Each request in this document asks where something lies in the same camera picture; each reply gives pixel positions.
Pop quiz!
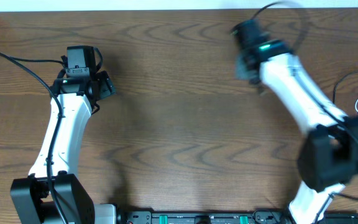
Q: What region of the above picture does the short black cable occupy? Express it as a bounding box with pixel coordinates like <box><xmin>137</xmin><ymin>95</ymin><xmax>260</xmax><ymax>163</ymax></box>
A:
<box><xmin>332</xmin><ymin>70</ymin><xmax>358</xmax><ymax>105</ymax></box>

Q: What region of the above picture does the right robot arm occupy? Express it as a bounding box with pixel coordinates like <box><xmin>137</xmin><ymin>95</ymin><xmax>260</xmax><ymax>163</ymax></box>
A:
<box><xmin>232</xmin><ymin>19</ymin><xmax>358</xmax><ymax>223</ymax></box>

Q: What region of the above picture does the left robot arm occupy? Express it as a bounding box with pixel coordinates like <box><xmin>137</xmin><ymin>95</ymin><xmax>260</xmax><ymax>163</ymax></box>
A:
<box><xmin>10</xmin><ymin>45</ymin><xmax>117</xmax><ymax>223</ymax></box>

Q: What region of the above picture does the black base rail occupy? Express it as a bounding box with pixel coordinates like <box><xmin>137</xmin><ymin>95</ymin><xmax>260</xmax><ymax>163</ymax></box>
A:
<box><xmin>94</xmin><ymin>203</ymin><xmax>358</xmax><ymax>224</ymax></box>

